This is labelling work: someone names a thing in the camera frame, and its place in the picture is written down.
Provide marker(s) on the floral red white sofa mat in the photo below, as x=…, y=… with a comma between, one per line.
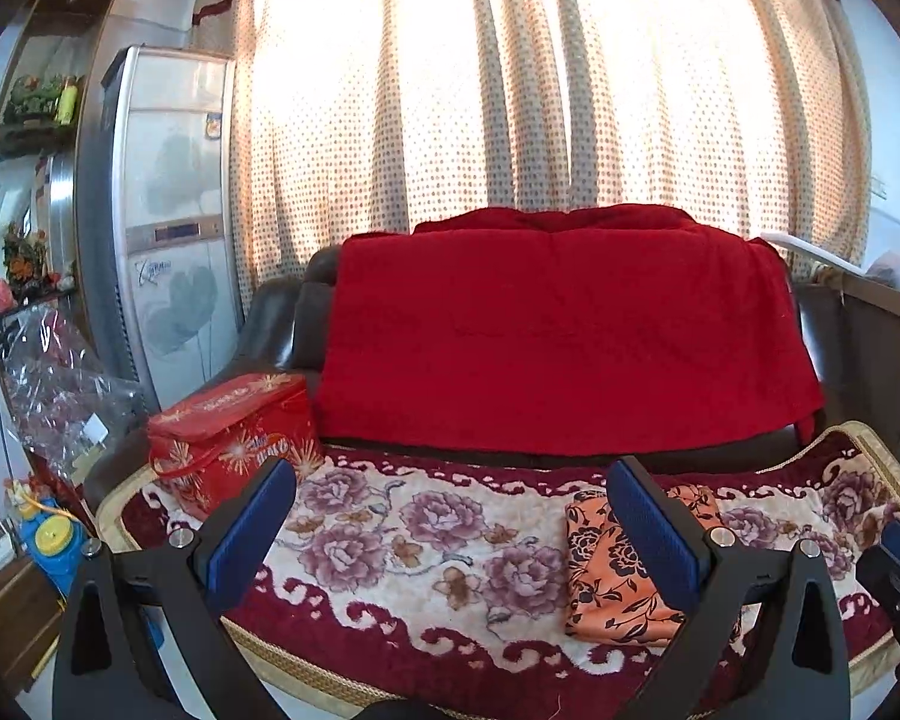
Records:
x=435, y=540

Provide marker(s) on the yellow bottle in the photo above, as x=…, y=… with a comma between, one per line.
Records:
x=67, y=101

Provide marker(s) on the clear plastic wrap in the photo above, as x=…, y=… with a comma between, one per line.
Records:
x=67, y=382

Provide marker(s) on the blue yellow toy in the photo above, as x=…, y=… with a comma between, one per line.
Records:
x=49, y=540

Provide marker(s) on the red sparkle-print box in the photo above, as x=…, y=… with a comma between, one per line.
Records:
x=225, y=435

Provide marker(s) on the tall display shelf cabinet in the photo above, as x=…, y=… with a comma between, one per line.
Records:
x=41, y=165

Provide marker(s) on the white standing air conditioner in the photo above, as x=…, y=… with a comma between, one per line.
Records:
x=172, y=240

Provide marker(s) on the low wooden cabinet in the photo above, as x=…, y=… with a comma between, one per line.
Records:
x=11, y=615

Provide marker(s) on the orange black floral cloth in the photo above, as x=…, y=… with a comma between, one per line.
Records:
x=607, y=577

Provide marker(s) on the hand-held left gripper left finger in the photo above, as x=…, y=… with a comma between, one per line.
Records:
x=251, y=540

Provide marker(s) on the green ornament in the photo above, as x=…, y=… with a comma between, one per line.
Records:
x=31, y=96

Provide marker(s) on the dark leather sofa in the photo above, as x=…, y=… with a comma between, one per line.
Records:
x=277, y=330

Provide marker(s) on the white rail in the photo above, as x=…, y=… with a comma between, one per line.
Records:
x=810, y=249

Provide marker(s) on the brown wooden panel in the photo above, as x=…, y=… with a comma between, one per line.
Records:
x=885, y=345

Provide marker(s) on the artificial flower bouquet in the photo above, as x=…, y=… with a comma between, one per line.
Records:
x=22, y=251

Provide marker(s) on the dotted cream curtain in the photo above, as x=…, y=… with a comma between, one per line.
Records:
x=495, y=90

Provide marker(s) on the red blanket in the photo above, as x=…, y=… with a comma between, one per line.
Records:
x=555, y=330

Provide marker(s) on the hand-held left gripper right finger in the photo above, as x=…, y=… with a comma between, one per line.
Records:
x=656, y=540

